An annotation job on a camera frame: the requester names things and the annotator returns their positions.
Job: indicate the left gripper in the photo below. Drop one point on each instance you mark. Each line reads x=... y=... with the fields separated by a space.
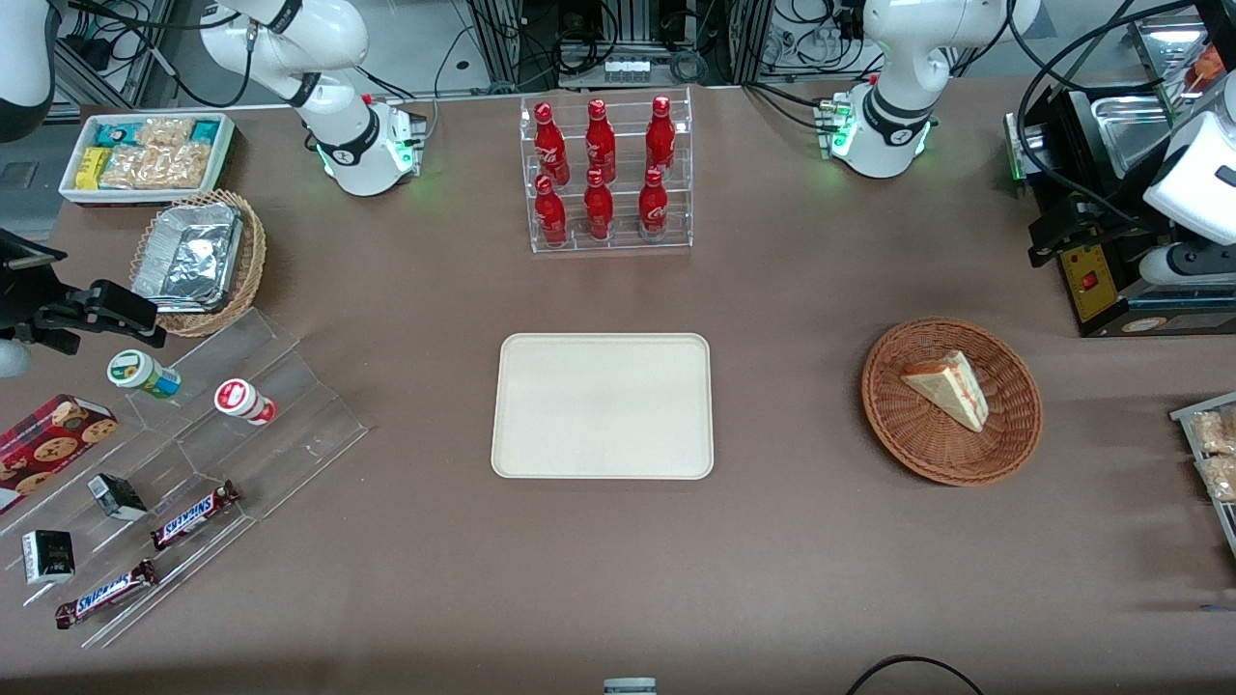
x=1112 y=218

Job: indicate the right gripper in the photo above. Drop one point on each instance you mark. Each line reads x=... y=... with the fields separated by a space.
x=29 y=299

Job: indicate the triangular sandwich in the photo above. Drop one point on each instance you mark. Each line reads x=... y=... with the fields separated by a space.
x=951 y=391

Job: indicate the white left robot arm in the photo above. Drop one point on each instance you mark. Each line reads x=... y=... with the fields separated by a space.
x=898 y=58

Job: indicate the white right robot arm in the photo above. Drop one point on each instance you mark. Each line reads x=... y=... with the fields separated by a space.
x=328 y=39

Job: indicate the light oval wicker basket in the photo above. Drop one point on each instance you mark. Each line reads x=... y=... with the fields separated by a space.
x=249 y=261

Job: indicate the round brown wicker basket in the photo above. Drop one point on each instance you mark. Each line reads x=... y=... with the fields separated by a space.
x=917 y=444

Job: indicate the grey metal snack tray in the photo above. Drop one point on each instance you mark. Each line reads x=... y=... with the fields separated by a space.
x=1226 y=526

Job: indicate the beige rectangular tray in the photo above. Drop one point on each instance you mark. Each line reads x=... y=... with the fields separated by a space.
x=599 y=405

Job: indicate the green lid yogurt cup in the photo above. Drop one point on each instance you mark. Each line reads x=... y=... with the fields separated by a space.
x=140 y=372

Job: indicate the black machine with yellow panel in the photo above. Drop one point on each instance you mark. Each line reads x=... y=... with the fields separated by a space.
x=1072 y=125

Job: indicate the aluminium foil container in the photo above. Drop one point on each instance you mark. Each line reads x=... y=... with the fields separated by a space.
x=188 y=256

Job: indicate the red tartan cookie box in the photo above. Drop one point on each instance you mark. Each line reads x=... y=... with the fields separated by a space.
x=48 y=449

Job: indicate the white rectangular snack bin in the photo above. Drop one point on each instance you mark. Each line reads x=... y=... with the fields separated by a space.
x=145 y=196

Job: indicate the yellow snack packet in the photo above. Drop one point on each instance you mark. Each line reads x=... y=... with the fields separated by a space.
x=92 y=169

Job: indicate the clear cracker packet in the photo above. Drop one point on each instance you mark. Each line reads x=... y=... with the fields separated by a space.
x=183 y=166
x=128 y=167
x=1215 y=431
x=164 y=131
x=1221 y=478

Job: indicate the red lid yogurt cup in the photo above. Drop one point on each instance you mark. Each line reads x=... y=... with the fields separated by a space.
x=241 y=400

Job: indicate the small black box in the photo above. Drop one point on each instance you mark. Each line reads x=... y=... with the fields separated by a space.
x=48 y=557
x=116 y=496

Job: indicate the teal snack packet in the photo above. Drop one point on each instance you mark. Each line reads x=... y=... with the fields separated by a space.
x=116 y=134
x=206 y=130

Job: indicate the snickers chocolate bar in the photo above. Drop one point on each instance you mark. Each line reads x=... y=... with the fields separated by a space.
x=106 y=594
x=193 y=515

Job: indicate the clear acrylic tiered display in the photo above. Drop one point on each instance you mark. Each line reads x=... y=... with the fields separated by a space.
x=290 y=425

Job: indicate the red cola bottle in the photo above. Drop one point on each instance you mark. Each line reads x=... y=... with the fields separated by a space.
x=549 y=145
x=600 y=140
x=654 y=206
x=660 y=135
x=550 y=217
x=599 y=210

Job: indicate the clear acrylic bottle rack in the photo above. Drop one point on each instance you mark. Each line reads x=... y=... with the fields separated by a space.
x=623 y=241

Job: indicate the white power strip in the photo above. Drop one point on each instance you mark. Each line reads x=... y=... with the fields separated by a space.
x=628 y=69

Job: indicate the small grey box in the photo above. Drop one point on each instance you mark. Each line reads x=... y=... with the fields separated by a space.
x=630 y=686

